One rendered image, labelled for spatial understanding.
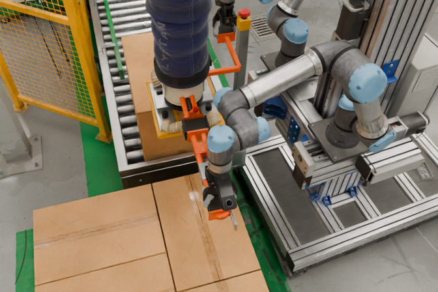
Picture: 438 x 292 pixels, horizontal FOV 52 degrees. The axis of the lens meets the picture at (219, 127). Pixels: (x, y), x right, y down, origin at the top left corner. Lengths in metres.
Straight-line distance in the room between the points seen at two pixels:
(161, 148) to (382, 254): 1.48
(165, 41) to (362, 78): 0.70
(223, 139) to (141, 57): 1.28
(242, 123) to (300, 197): 1.51
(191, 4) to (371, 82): 0.63
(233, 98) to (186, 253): 1.01
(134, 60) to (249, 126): 1.24
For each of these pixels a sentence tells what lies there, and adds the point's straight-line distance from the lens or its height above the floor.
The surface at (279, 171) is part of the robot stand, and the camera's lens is 2.87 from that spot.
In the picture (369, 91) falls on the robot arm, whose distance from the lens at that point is 1.44.
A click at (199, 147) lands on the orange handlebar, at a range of 1.67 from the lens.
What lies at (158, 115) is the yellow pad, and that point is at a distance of 1.94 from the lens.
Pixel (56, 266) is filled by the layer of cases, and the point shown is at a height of 0.54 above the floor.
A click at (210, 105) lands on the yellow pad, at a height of 1.12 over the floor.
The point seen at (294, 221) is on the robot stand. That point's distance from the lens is 2.69.
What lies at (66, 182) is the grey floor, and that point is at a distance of 3.19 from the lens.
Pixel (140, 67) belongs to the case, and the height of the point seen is 0.95.
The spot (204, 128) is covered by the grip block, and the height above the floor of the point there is 1.23.
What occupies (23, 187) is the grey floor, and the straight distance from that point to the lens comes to 3.26.
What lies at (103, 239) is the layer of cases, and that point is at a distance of 2.28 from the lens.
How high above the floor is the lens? 2.53
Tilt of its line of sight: 49 degrees down
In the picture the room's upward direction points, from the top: 2 degrees clockwise
